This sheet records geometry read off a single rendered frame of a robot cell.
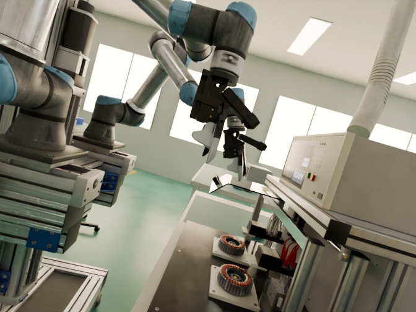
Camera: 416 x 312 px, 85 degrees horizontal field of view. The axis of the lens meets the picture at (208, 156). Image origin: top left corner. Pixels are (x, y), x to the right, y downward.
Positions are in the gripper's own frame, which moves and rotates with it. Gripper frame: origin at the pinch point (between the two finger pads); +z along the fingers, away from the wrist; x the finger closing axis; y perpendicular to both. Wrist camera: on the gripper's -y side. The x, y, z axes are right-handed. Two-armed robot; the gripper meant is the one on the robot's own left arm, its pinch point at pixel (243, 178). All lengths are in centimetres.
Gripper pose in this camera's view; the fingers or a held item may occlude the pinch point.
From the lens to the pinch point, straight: 92.1
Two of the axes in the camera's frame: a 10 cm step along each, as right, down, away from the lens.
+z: 0.4, 10.0, 0.4
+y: -9.6, 0.3, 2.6
